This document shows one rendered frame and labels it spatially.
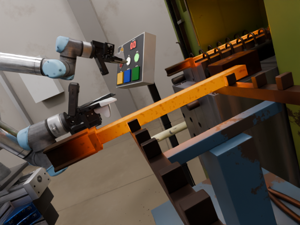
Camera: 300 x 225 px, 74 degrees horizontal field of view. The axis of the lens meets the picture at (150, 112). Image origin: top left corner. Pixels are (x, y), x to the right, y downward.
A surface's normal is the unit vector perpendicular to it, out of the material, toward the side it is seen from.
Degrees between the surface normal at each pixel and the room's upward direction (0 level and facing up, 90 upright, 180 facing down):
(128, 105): 90
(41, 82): 90
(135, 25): 90
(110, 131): 90
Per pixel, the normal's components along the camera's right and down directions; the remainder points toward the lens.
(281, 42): -0.91, 0.41
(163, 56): 0.06, 0.26
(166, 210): -0.37, -0.89
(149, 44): 0.57, 0.01
